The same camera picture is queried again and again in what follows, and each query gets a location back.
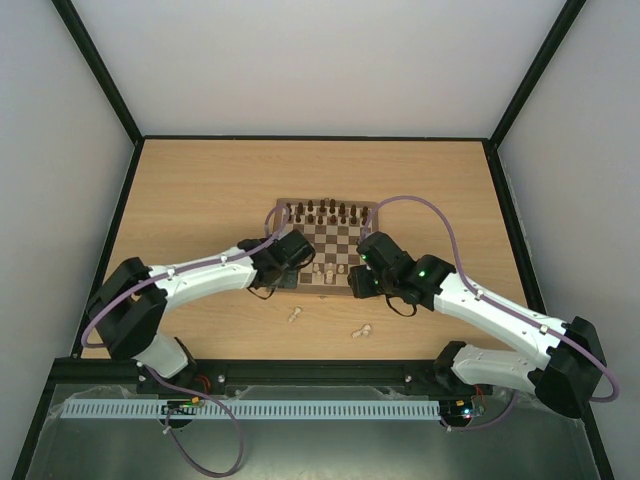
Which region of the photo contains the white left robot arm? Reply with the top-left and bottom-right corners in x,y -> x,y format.
82,231 -> 315,380

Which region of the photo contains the black aluminium frame rail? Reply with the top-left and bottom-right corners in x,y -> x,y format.
50,358 -> 489,396

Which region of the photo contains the wooden folding chess board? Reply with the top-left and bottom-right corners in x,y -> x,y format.
273,197 -> 379,296

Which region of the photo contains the light blue cable duct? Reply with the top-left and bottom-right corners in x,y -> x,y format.
60,399 -> 441,421

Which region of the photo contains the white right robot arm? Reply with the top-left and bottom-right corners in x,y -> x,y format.
348,232 -> 606,419

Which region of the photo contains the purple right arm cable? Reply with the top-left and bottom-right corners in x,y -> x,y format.
359,195 -> 621,432

